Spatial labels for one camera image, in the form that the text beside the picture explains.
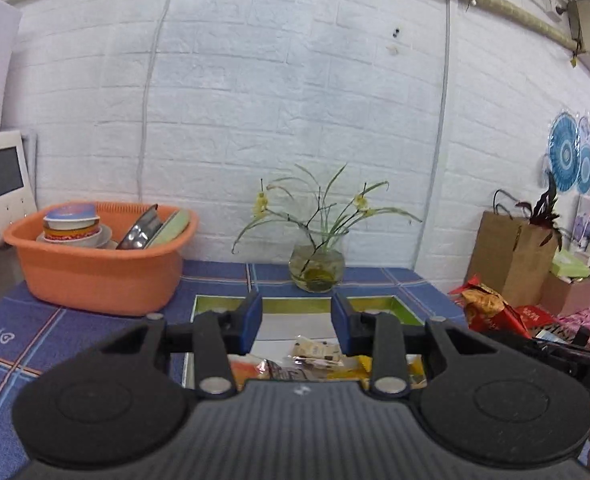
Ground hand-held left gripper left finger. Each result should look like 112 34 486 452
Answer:
99 290 264 399

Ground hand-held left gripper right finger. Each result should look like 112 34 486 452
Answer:
331 291 497 397

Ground small clear snack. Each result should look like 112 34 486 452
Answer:
287 335 346 365

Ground green cardboard box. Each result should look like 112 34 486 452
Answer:
181 294 428 392

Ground yellow snack packet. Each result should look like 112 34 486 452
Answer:
325 354 426 388

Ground orange snack packet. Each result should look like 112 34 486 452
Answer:
229 356 268 382

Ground brown label bar packet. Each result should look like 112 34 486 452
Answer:
260 357 326 382

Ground red snack packet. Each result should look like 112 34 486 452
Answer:
448 274 534 340

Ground glass vase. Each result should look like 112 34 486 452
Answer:
289 241 346 294

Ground red booklets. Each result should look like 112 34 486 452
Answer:
512 305 559 332

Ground brown cardboard box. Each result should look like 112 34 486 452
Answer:
540 270 590 319

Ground light green box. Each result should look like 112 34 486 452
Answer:
550 250 590 282

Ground yellow flowering plant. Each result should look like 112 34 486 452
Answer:
231 162 424 261

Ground light green plate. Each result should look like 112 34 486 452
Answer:
145 208 191 250

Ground brown paper bag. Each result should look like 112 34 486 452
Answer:
468 189 561 309

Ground metal bowl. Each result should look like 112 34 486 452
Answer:
116 203 164 251

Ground orange plastic basin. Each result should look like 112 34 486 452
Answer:
3 201 199 317

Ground purple leaf plant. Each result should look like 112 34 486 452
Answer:
514 172 564 249

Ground white bowl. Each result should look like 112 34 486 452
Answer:
36 225 114 251

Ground stacked bowls in basin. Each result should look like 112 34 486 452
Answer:
42 203 101 244

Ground small blue fan decoration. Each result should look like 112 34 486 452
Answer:
575 115 590 196

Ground blue checked tablecloth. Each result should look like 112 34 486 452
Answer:
0 259 472 480

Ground large blue fan decoration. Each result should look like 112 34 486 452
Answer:
546 111 582 192

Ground white wall pipe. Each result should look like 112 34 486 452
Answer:
411 0 452 269

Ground thin white wall cable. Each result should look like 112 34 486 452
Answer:
136 0 177 202

